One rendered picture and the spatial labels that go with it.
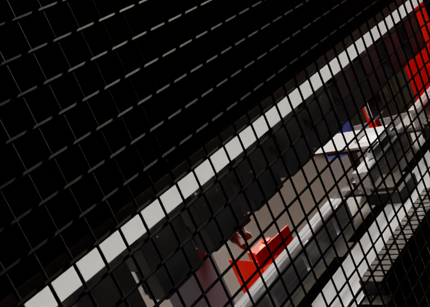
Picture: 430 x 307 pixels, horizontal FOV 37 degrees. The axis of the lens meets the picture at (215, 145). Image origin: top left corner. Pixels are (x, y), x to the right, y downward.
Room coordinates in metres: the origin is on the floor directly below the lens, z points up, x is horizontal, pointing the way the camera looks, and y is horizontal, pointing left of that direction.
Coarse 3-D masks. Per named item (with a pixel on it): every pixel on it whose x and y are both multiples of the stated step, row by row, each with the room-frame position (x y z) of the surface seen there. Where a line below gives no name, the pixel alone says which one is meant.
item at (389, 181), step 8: (384, 176) 1.85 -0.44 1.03; (400, 176) 1.80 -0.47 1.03; (408, 176) 1.80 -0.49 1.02; (376, 184) 1.81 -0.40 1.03; (392, 184) 1.77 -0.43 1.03; (408, 184) 1.77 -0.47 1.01; (336, 192) 1.96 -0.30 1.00; (344, 192) 1.93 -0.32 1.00; (360, 192) 1.88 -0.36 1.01; (368, 192) 1.86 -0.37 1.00; (384, 192) 1.77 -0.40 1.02; (400, 192) 1.73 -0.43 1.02; (376, 200) 1.78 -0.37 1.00; (384, 200) 1.77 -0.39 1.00; (392, 200) 1.75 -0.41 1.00
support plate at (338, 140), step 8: (376, 128) 2.40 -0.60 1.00; (336, 136) 2.51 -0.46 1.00; (352, 136) 2.43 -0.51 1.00; (328, 144) 2.46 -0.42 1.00; (336, 144) 2.42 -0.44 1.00; (344, 144) 2.38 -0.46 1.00; (352, 144) 2.34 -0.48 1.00; (360, 144) 2.31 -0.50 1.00; (368, 144) 2.27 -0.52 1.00; (320, 152) 2.41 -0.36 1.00; (328, 152) 2.38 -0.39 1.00
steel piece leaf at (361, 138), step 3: (363, 132) 2.38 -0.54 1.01; (378, 132) 2.34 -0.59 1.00; (360, 135) 2.36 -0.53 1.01; (363, 135) 2.38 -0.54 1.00; (369, 135) 2.35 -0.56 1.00; (372, 135) 2.34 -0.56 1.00; (375, 135) 2.33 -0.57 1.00; (360, 138) 2.36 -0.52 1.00; (363, 138) 2.35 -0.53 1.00; (366, 138) 2.33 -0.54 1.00; (369, 138) 2.32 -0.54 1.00; (372, 138) 2.30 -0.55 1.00; (375, 138) 2.29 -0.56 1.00; (354, 141) 2.33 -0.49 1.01; (360, 141) 2.33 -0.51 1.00; (363, 141) 2.31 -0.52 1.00; (366, 141) 2.30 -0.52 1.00; (372, 141) 2.27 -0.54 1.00
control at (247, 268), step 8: (288, 232) 2.25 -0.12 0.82; (272, 240) 2.19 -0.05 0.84; (280, 240) 2.22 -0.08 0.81; (288, 240) 2.24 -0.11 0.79; (256, 248) 2.31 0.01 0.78; (264, 248) 2.16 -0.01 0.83; (272, 248) 2.18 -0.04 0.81; (280, 248) 2.21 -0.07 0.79; (256, 256) 2.13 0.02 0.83; (264, 256) 2.15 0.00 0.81; (240, 264) 2.21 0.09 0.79; (248, 264) 2.18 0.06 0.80; (248, 272) 2.19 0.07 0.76; (240, 280) 2.24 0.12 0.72; (256, 280) 2.17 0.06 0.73; (248, 288) 2.22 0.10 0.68
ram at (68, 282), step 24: (408, 0) 2.62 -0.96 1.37; (384, 24) 2.43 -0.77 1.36; (360, 48) 2.26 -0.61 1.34; (336, 72) 2.11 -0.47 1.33; (264, 120) 1.79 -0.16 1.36; (240, 144) 1.70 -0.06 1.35; (216, 168) 1.61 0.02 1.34; (168, 192) 1.48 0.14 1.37; (192, 192) 1.53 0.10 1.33; (144, 216) 1.41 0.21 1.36; (120, 240) 1.35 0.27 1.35; (96, 264) 1.29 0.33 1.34; (48, 288) 1.20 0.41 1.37; (72, 288) 1.24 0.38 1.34
